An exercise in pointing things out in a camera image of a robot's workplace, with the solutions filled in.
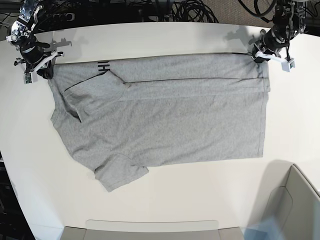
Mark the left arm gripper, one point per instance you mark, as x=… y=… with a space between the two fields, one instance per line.
x=257 y=59

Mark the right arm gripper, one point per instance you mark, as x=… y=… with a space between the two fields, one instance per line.
x=47 y=71

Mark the grey T-shirt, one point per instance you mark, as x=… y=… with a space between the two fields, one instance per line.
x=118 y=118

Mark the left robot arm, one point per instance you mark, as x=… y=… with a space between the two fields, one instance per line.
x=288 y=22

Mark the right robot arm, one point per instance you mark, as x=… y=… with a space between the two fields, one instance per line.
x=35 y=60

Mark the black Cisco equipment box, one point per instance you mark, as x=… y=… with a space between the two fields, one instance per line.
x=60 y=17

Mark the beige chair right side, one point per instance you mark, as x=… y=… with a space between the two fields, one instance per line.
x=293 y=210

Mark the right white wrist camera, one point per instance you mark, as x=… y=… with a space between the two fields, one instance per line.
x=30 y=70

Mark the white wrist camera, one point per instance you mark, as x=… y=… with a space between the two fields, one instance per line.
x=30 y=70
x=287 y=63

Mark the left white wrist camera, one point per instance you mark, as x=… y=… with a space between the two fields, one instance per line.
x=287 y=63

